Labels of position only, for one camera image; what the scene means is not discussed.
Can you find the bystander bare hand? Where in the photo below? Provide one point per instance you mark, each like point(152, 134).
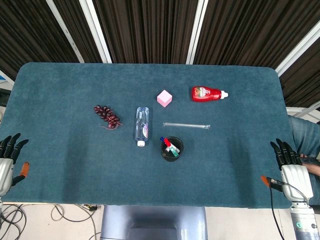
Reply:
point(314, 170)

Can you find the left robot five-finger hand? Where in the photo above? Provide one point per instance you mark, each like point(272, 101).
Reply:
point(5, 172)

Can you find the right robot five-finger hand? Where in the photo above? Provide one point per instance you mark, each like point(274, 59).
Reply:
point(296, 178)

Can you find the black and white marker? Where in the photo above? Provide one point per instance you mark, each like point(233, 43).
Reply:
point(166, 150)

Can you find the black cup with pens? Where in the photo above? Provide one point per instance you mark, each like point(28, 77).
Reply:
point(180, 147)

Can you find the red-capped whiteboard marker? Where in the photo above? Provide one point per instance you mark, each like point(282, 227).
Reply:
point(168, 143)

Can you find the blue-capped whiteboard marker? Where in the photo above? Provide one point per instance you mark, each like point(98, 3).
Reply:
point(162, 138)

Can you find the black remote control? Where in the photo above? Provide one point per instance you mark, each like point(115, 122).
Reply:
point(312, 161)

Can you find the bystander blue jeans leg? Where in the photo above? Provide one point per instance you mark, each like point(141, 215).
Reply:
point(306, 135)

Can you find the teal velvet table cloth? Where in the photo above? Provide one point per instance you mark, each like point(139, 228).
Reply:
point(75, 162)

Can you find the white board with blue print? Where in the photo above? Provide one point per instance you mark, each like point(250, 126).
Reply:
point(4, 80)

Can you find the dark red grape bunch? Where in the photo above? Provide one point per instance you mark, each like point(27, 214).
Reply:
point(106, 115)

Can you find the clear glass tube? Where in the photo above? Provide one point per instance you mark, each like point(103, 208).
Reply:
point(186, 125)

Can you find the red ketchup squeeze bottle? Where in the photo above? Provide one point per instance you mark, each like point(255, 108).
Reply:
point(205, 94)

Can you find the clear plastic water bottle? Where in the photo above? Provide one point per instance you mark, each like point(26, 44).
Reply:
point(142, 125)

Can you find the grey-blue robot torso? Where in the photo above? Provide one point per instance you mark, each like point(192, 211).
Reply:
point(153, 222)

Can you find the pink cube block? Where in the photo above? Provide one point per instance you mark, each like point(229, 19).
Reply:
point(164, 98)

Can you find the dark brown pleated curtain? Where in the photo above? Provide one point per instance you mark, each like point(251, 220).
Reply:
point(150, 30)

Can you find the white metal floor frame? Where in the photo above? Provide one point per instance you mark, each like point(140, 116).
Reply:
point(303, 112)

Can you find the double white frame post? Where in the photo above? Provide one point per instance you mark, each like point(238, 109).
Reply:
point(298, 50)

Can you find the thin white frame post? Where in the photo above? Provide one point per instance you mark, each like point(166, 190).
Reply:
point(65, 31)

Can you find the wide white frame post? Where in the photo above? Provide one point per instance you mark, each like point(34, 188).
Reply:
point(197, 31)
point(96, 31)

